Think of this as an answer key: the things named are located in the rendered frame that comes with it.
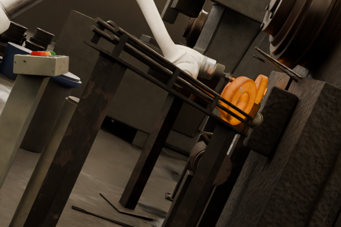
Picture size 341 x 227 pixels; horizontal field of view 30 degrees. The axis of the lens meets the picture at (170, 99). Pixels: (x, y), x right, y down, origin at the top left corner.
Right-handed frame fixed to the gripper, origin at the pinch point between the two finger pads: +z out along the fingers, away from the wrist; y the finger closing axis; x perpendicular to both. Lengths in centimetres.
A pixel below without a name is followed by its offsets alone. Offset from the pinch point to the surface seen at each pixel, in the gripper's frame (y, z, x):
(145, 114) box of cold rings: -217, -35, -50
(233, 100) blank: 76, -19, -6
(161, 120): -28, -31, -30
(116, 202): -28, -37, -74
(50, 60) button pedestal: 99, -70, -13
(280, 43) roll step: 29.9, -3.9, 18.7
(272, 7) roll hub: 23.1, -10.8, 30.7
